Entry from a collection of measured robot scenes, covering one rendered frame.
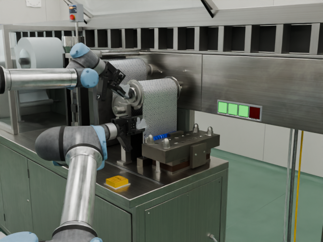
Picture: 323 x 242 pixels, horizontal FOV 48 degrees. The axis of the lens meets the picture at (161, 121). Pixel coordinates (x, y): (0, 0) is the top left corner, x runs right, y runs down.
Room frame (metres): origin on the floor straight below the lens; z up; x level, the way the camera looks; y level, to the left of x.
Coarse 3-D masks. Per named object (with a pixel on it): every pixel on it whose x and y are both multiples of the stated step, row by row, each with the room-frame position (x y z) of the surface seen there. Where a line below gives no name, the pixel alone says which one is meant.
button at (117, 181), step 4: (116, 176) 1.49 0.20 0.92; (120, 176) 1.49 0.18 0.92; (108, 180) 1.45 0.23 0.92; (112, 180) 1.44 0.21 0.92; (116, 180) 1.44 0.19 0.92; (120, 180) 1.44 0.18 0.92; (124, 180) 1.45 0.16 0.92; (108, 184) 1.45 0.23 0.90; (112, 184) 1.42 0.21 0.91; (116, 184) 1.41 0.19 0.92; (120, 184) 1.43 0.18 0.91; (124, 184) 1.44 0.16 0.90
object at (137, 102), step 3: (129, 84) 1.75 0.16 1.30; (132, 84) 1.73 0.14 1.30; (135, 84) 1.72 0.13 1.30; (135, 87) 1.71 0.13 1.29; (138, 87) 1.71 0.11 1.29; (138, 90) 1.70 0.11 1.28; (138, 93) 1.70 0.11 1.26; (138, 96) 1.70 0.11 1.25; (126, 99) 1.76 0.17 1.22; (138, 99) 1.70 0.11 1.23; (129, 102) 1.75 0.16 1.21; (135, 102) 1.72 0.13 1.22; (138, 102) 1.70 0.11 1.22; (132, 105) 1.73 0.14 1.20; (135, 105) 1.72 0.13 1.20
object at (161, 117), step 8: (152, 104) 1.74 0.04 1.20; (160, 104) 1.77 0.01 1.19; (168, 104) 1.82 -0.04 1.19; (176, 104) 1.86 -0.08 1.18; (144, 112) 1.70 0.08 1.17; (152, 112) 1.74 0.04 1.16; (160, 112) 1.77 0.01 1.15; (168, 112) 1.82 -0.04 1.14; (176, 112) 1.86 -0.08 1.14; (152, 120) 1.74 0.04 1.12; (160, 120) 1.78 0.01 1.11; (168, 120) 1.82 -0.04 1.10; (176, 120) 1.86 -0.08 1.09; (152, 128) 1.74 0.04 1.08; (160, 128) 1.77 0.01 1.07; (168, 128) 1.82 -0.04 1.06; (176, 128) 1.86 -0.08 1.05; (144, 136) 1.70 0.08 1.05
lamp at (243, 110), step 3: (240, 105) 1.67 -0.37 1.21; (240, 108) 1.67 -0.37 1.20; (243, 108) 1.66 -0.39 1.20; (246, 108) 1.65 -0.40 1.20; (240, 111) 1.67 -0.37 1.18; (243, 111) 1.66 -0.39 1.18; (246, 111) 1.65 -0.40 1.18; (240, 114) 1.67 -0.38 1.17; (243, 114) 1.66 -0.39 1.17; (246, 114) 1.64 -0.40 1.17
